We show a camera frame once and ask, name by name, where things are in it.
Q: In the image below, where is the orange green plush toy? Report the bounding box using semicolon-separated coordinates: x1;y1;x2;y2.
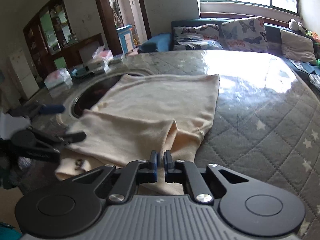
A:
306;30;320;44

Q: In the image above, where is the round metal table recess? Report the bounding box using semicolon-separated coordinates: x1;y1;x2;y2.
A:
56;68;154;126

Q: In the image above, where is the light blue small cabinet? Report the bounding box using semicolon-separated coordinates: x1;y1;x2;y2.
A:
116;24;135;54

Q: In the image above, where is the large butterfly print cushion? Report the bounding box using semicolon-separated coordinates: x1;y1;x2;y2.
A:
220;16;269;53

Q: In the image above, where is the small butterfly print cushion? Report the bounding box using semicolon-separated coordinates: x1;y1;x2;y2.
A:
173;24;223;50

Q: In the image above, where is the pink white tissue pack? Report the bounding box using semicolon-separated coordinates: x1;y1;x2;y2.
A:
44;68;72;89

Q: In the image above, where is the dark wooden display cabinet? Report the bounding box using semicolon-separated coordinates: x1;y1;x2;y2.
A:
23;0;104;78

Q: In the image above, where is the white refrigerator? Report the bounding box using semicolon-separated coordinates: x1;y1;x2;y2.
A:
9;49;39;100

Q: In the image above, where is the white black plush toy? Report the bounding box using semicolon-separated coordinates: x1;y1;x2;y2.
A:
288;18;307;34

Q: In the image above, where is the dark wooden door frame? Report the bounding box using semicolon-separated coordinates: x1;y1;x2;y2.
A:
95;0;151;55

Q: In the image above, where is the white tissue box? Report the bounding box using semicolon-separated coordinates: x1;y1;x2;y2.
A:
85;48;113;72

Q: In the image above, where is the grey plain cushion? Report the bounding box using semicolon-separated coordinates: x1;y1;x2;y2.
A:
280;29;317;65

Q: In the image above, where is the cream knit garment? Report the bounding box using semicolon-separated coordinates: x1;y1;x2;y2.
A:
55;75;220;180

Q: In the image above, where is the blue cloth on sofa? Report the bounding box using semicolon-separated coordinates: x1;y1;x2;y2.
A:
297;62;320;80

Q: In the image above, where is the blue corner sofa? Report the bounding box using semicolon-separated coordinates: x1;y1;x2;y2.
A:
138;16;319;89

